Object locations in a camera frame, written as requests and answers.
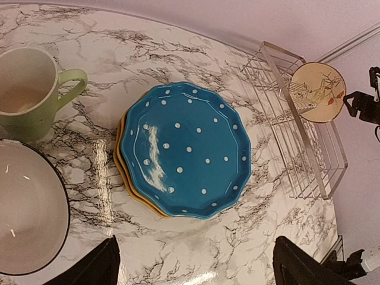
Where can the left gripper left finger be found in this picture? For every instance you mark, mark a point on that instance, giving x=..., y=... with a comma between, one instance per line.
x=100, y=266

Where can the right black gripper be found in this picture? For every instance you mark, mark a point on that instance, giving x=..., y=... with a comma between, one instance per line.
x=358, y=102

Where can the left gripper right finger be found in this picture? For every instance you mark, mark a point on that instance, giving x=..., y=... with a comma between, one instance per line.
x=292, y=265

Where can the white saucer dark rim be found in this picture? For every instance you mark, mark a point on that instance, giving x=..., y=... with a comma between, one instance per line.
x=35, y=213

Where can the yellow dotted plate front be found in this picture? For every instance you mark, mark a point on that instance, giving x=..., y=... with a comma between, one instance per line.
x=124, y=175

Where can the blue dotted plate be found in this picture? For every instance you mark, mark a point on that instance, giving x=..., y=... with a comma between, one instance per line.
x=186, y=150

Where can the light green mug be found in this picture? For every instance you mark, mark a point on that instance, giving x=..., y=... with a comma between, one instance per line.
x=33, y=91

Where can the cream painted small plate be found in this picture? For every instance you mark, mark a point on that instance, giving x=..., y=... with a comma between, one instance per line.
x=317, y=91

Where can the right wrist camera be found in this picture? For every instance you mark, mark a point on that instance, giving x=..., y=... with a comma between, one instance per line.
x=374, y=79

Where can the right aluminium frame post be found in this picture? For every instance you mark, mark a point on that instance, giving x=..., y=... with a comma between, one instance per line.
x=350, y=45

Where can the metal wire dish rack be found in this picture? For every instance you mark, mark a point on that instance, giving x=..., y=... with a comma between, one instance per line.
x=312, y=153

